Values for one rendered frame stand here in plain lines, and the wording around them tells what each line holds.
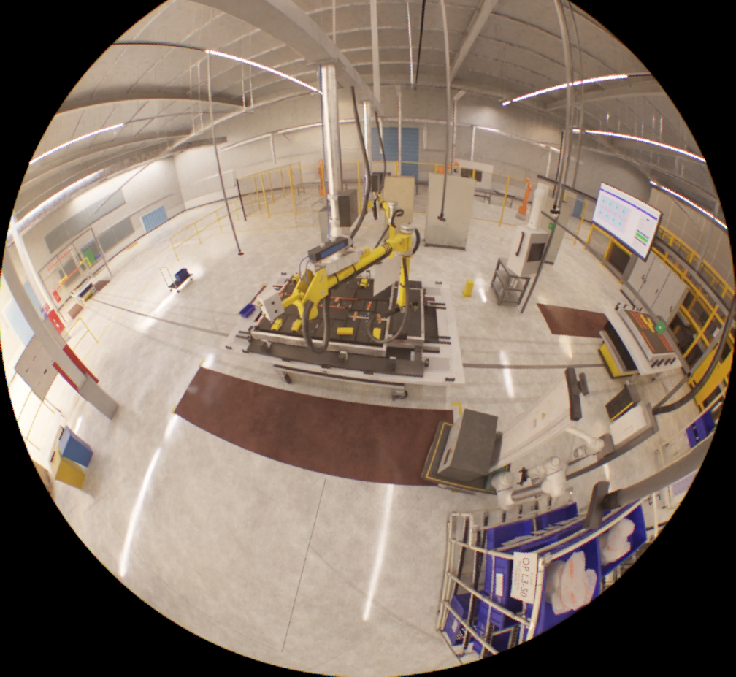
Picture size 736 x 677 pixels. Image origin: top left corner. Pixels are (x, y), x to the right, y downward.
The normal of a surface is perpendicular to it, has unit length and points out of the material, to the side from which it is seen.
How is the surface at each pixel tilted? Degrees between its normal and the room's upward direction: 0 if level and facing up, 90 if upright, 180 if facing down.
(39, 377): 90
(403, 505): 0
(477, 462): 0
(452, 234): 90
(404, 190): 90
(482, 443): 0
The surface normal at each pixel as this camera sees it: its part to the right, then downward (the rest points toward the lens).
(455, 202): -0.16, 0.64
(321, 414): -0.03, -0.76
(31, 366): 1.00, 0.00
